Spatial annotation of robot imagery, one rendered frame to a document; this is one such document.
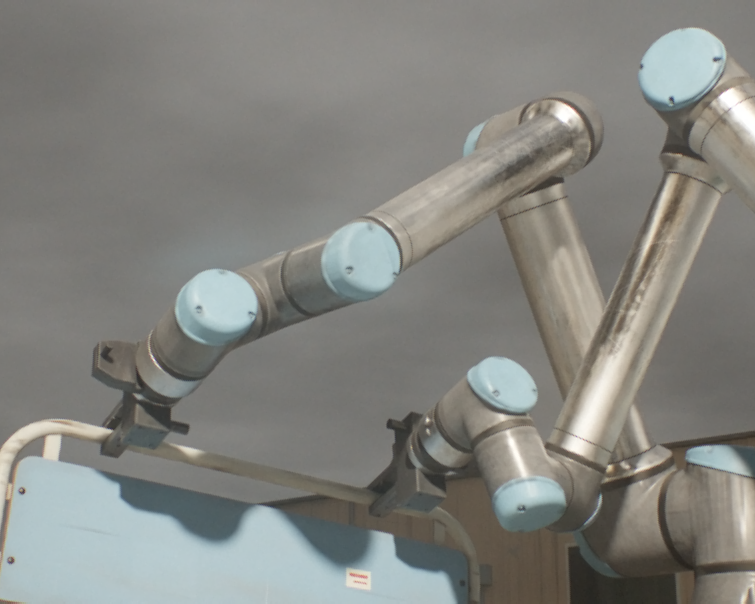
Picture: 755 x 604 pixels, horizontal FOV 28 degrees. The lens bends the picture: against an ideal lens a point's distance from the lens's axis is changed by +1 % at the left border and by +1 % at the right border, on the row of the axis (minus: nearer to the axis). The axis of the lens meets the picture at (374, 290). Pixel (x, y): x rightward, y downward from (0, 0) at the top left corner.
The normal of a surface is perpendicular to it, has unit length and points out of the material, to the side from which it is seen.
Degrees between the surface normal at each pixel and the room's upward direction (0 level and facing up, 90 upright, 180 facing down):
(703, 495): 87
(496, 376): 67
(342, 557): 82
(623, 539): 116
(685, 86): 84
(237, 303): 75
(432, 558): 82
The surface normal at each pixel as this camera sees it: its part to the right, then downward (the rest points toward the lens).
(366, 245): 0.62, -0.19
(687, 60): -0.53, -0.37
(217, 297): 0.44, -0.52
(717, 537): -0.68, -0.23
